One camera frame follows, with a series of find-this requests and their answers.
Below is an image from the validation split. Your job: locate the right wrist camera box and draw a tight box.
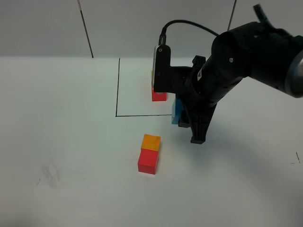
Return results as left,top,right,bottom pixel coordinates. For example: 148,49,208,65
152,45,192,95

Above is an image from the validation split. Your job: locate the red template block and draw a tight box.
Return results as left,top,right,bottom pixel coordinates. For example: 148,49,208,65
151,88,167,102

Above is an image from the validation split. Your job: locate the black right camera cable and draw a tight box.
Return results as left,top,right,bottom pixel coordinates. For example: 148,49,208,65
158,4,275,46

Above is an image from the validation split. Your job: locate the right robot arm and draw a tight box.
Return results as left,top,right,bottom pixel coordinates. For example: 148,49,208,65
180,22,303,144

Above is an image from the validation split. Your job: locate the blue block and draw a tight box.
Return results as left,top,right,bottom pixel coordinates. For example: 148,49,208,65
171,98,184,125

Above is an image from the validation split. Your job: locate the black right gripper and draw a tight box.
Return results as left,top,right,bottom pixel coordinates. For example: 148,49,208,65
178,22,264,144

